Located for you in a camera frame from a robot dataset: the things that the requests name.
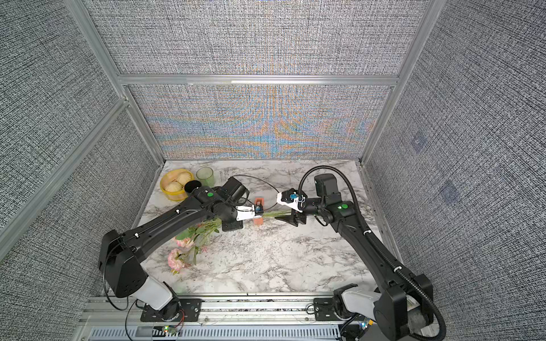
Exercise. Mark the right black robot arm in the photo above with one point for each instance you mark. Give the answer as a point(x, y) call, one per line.
point(404, 302)

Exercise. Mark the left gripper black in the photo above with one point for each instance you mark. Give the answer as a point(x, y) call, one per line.
point(230, 227)

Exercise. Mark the green glass cup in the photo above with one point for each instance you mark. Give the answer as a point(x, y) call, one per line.
point(206, 176)

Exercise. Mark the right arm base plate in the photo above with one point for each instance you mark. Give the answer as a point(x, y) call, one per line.
point(331, 309)

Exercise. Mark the pink flower bouquet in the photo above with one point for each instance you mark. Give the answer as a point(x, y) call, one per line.
point(191, 243)

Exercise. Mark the yellow bowl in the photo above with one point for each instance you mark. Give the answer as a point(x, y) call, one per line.
point(169, 177)

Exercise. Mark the aluminium front rail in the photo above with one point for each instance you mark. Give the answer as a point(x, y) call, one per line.
point(218, 309)

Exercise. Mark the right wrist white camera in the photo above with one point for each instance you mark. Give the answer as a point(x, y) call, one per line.
point(292, 198)

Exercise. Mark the orange tape dispenser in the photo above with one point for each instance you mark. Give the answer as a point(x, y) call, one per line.
point(259, 206)

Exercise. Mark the steamed bun in bowl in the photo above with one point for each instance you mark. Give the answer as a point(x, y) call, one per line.
point(173, 187)

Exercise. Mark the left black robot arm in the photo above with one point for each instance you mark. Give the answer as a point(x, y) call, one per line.
point(122, 254)

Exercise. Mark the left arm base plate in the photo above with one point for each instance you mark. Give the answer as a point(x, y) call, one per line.
point(187, 309)

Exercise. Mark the wrist white camera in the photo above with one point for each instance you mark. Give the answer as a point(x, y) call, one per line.
point(292, 198)
point(245, 212)

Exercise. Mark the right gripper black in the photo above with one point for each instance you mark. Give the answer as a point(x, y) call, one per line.
point(301, 219)

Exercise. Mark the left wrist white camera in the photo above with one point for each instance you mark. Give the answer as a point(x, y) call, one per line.
point(245, 212)

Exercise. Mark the black mug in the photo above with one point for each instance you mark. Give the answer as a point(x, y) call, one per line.
point(192, 185)

